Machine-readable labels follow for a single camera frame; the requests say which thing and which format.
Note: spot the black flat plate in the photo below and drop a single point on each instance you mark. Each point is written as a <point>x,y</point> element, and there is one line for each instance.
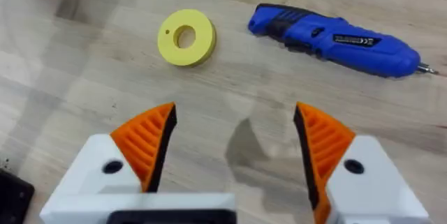
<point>12,197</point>

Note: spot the yellow-green disc with holes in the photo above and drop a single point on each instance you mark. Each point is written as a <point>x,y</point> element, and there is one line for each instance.
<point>186,37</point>

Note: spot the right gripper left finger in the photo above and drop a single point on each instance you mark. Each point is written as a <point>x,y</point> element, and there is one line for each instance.
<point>139,154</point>

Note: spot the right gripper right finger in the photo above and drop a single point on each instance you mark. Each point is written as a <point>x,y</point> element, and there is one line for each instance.
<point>335,168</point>

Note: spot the blue electric screwdriver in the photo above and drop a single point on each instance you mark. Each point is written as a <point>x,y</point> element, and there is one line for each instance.
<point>335,39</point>

